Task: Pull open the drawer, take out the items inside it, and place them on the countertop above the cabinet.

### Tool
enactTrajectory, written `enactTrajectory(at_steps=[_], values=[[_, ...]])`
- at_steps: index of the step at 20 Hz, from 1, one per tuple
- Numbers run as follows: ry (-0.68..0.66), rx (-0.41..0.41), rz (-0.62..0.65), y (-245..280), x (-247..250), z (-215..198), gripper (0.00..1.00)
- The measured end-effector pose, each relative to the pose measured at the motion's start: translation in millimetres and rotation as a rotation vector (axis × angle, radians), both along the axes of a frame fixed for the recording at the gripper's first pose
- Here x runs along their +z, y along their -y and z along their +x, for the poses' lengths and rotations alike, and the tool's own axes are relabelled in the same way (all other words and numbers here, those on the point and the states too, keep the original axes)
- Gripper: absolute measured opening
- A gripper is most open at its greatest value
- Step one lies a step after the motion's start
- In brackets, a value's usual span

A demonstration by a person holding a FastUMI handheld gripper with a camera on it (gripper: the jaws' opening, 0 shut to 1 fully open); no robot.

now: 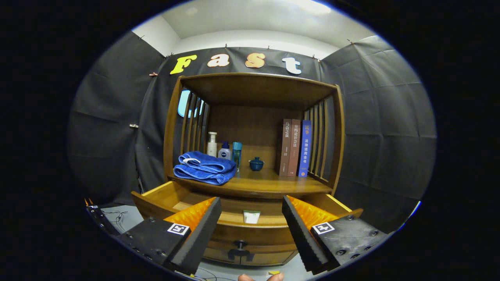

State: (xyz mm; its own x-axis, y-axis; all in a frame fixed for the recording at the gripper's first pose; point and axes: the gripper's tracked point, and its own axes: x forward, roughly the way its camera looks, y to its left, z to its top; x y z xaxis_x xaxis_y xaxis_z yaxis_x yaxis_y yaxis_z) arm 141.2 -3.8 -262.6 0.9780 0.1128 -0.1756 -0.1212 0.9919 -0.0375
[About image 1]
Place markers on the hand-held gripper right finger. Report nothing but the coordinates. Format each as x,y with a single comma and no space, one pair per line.
302,238

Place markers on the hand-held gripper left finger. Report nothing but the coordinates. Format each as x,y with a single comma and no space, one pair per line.
201,234

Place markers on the black drawer knob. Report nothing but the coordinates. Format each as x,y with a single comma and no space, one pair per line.
241,245

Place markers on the wooden drawer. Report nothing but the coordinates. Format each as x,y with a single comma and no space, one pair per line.
258,234

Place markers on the white cosmetic tube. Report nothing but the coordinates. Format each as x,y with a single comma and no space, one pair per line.
251,217

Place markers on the wooden cabinet door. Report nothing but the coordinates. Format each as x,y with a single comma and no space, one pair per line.
216,256
271,258

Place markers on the wooden countertop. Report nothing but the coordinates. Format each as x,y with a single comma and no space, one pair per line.
265,182

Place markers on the wooden cabinet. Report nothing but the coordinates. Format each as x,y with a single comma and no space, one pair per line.
254,125

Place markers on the folded blue towel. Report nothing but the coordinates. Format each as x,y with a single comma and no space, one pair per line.
203,168

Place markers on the white blue-cap lotion bottle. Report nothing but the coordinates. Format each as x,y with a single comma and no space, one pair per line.
224,153

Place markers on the blue lidded teacup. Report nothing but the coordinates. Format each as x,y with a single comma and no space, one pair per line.
256,164

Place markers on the teal glass bottle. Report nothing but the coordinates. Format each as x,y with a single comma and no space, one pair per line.
236,154

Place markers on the white pump bottle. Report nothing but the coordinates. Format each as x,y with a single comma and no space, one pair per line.
212,146

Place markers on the blue book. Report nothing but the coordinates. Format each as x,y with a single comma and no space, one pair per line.
305,148

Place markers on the reddish brown book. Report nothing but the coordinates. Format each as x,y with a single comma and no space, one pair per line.
295,147

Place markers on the dark brown book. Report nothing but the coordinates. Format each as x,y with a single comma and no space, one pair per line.
286,146

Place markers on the black backdrop cloth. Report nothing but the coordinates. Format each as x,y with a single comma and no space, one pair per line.
371,117

